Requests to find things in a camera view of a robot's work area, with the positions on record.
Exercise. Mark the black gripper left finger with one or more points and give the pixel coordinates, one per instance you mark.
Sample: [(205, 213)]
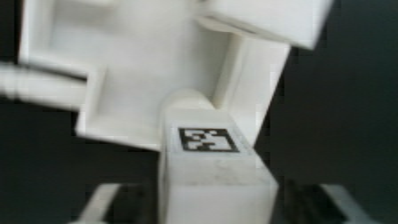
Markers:
[(122, 205)]

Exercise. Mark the white chair leg block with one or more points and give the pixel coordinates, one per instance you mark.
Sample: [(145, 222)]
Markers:
[(218, 187), (282, 20)]

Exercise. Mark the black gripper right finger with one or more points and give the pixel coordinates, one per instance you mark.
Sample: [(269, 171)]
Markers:
[(321, 204)]

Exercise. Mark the white chair seat part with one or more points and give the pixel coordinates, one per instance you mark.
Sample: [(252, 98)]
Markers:
[(124, 61)]

